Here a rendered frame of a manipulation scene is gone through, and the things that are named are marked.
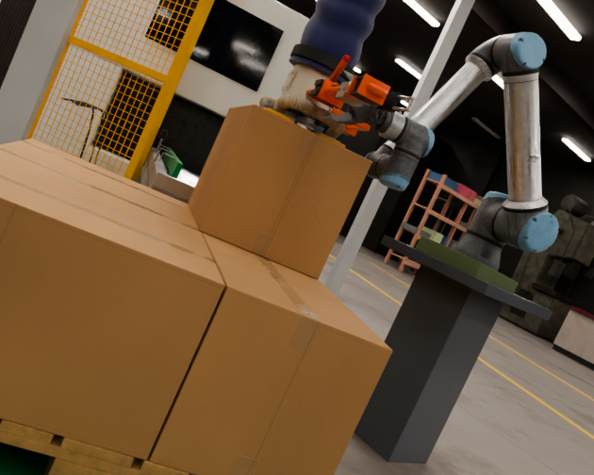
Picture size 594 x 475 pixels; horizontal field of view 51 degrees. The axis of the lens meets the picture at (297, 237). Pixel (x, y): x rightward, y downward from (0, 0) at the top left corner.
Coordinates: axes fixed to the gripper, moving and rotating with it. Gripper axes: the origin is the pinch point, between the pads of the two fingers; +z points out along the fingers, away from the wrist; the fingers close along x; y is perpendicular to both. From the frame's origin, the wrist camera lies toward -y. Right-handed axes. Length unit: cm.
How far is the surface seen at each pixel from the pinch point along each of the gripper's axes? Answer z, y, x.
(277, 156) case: 8.2, -4.3, -24.5
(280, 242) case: -3.4, -4.6, -47.4
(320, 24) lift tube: 7.7, 20.9, 21.1
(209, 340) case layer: 19, -64, -65
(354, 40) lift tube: -4.5, 18.2, 21.6
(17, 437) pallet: 46, -64, -96
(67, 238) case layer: 52, -63, -56
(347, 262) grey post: -171, 339, -73
